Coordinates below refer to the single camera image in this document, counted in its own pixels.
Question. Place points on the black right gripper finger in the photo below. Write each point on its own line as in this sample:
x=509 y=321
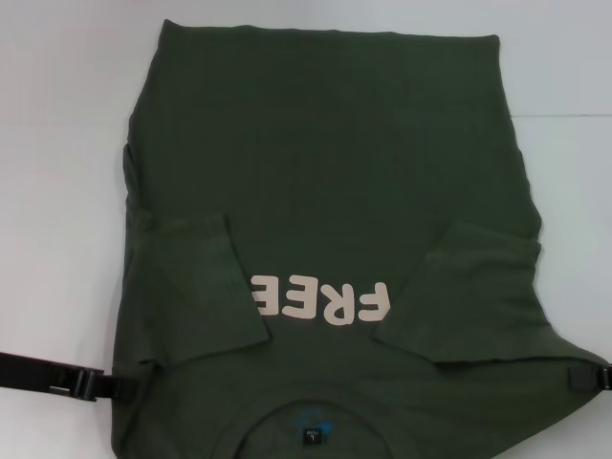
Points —
x=590 y=378

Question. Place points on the dark green FREE! t-shirt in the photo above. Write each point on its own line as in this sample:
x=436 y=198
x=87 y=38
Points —
x=334 y=167

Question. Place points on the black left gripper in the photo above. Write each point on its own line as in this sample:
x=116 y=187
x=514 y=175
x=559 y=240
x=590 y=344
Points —
x=38 y=375

